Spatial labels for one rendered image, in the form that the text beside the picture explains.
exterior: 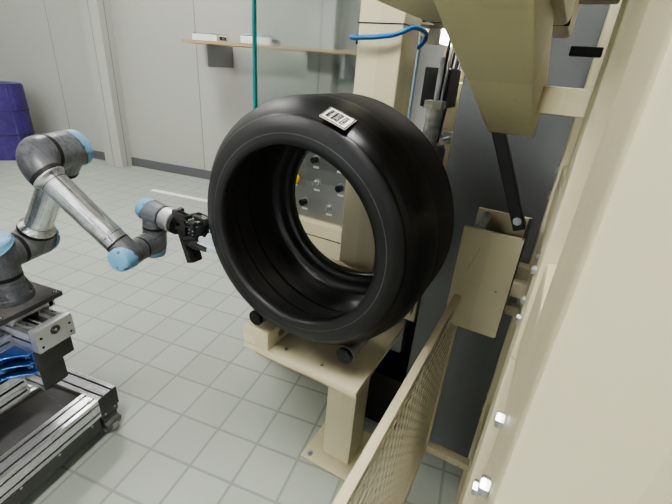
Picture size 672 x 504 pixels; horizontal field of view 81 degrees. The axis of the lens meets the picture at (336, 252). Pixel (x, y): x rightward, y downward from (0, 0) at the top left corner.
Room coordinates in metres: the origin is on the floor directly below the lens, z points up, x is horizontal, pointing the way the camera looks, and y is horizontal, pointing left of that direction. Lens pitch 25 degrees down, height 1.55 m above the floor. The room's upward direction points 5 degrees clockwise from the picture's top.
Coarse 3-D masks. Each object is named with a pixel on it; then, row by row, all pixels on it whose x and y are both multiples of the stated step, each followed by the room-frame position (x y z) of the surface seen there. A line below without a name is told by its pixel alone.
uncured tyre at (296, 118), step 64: (256, 128) 0.85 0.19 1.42; (320, 128) 0.78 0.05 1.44; (384, 128) 0.80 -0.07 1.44; (256, 192) 1.13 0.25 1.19; (384, 192) 0.72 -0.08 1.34; (448, 192) 0.87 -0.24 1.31; (256, 256) 1.04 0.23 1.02; (320, 256) 1.11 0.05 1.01; (384, 256) 0.70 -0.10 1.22; (320, 320) 0.78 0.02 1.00; (384, 320) 0.72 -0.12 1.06
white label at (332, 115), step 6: (330, 108) 0.81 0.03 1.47; (324, 114) 0.79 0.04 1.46; (330, 114) 0.79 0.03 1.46; (336, 114) 0.79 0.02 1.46; (342, 114) 0.79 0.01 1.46; (330, 120) 0.77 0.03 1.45; (336, 120) 0.78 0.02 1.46; (342, 120) 0.78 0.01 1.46; (348, 120) 0.78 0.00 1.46; (354, 120) 0.78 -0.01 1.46; (342, 126) 0.76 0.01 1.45; (348, 126) 0.77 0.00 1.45
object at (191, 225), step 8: (176, 216) 1.13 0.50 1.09; (184, 216) 1.12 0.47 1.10; (192, 216) 1.14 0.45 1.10; (200, 216) 1.14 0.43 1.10; (168, 224) 1.13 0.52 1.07; (176, 224) 1.14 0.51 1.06; (184, 224) 1.10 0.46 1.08; (192, 224) 1.08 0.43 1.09; (200, 224) 1.11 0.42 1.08; (208, 224) 1.13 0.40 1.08; (176, 232) 1.15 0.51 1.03; (184, 232) 1.10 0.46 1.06; (192, 232) 1.10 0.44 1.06; (200, 232) 1.11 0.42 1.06; (208, 232) 1.13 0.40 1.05; (184, 240) 1.10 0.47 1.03; (192, 240) 1.09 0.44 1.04
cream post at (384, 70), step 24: (360, 24) 1.21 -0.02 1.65; (384, 24) 1.17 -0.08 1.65; (408, 24) 1.17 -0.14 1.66; (360, 48) 1.20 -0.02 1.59; (384, 48) 1.17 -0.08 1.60; (408, 48) 1.20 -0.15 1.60; (360, 72) 1.20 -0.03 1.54; (384, 72) 1.17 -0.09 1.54; (408, 72) 1.22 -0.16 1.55; (384, 96) 1.16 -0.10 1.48; (408, 96) 1.24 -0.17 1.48; (360, 216) 1.18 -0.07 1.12; (360, 240) 1.17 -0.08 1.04; (360, 264) 1.17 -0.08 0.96; (336, 408) 1.19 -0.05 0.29; (360, 408) 1.20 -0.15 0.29; (336, 432) 1.18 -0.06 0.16; (360, 432) 1.24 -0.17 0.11; (336, 456) 1.18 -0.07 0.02
